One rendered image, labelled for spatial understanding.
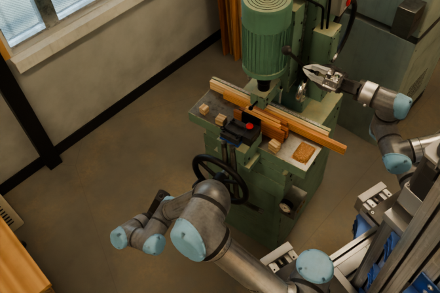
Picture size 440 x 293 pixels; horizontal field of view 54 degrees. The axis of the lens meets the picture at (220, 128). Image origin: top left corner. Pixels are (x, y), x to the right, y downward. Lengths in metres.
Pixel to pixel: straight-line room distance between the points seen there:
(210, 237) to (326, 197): 1.66
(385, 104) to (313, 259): 0.53
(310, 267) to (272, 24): 0.79
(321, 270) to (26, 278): 1.31
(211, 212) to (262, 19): 0.66
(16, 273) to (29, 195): 0.96
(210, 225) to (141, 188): 1.68
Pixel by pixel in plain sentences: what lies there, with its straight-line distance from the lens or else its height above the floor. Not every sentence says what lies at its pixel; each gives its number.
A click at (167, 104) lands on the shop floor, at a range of 3.27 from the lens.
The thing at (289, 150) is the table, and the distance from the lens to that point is 1.83.
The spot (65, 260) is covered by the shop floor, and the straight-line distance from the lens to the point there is 2.76.
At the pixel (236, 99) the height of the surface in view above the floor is 0.94.
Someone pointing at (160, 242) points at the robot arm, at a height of 0.96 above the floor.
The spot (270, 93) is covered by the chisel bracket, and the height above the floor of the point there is 1.06.
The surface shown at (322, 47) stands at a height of 1.24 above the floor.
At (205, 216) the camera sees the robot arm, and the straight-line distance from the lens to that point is 1.20.
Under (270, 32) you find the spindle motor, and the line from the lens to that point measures 1.52.
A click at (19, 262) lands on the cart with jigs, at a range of 2.22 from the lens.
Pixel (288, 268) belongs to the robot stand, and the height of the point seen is 0.82.
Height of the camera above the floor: 2.36
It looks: 50 degrees down
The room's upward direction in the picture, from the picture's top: 4 degrees counter-clockwise
